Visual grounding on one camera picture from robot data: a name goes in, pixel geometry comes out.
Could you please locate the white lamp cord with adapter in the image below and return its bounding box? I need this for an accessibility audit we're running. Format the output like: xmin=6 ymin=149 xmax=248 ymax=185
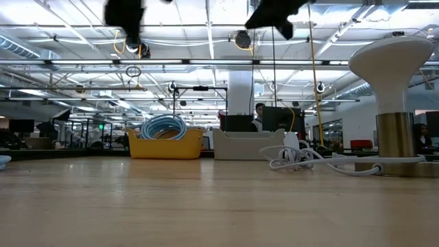
xmin=259 ymin=131 xmax=427 ymax=178

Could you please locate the white mushroom table lamp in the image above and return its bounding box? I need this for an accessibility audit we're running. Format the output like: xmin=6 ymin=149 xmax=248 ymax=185
xmin=348 ymin=35 xmax=439 ymax=178

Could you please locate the grey plastic bin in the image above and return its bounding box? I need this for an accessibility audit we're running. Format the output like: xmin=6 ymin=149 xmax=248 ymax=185
xmin=212 ymin=128 xmax=287 ymax=161

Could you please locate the person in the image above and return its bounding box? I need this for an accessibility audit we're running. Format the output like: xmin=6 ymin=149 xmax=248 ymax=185
xmin=412 ymin=122 xmax=434 ymax=156
xmin=250 ymin=102 xmax=268 ymax=133

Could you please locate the yellow hanging cable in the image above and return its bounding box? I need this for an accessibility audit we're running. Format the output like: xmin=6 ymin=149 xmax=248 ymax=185
xmin=306 ymin=0 xmax=326 ymax=148

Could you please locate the red box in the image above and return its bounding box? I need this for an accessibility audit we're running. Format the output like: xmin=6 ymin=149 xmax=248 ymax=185
xmin=349 ymin=139 xmax=374 ymax=151

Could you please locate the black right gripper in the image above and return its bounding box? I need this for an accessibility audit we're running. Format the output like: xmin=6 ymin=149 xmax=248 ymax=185
xmin=245 ymin=0 xmax=309 ymax=40

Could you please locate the black aluminium table frame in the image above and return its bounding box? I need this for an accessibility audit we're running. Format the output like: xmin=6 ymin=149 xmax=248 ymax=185
xmin=0 ymin=148 xmax=357 ymax=159

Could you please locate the black station frame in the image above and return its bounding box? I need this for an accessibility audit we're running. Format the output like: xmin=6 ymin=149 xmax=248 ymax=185
xmin=172 ymin=85 xmax=230 ymax=121

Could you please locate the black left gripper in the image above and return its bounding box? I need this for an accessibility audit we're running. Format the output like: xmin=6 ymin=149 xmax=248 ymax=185
xmin=104 ymin=0 xmax=145 ymax=47

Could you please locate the black hanging cable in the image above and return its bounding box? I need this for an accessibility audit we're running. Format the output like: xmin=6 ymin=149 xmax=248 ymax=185
xmin=269 ymin=25 xmax=278 ymax=108

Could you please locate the yellow plastic bin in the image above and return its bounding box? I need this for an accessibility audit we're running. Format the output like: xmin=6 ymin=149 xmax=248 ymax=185
xmin=126 ymin=126 xmax=206 ymax=160

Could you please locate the black monitor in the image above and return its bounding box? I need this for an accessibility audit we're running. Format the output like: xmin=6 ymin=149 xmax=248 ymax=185
xmin=8 ymin=118 xmax=36 ymax=134
xmin=425 ymin=110 xmax=439 ymax=139
xmin=261 ymin=105 xmax=306 ymax=134

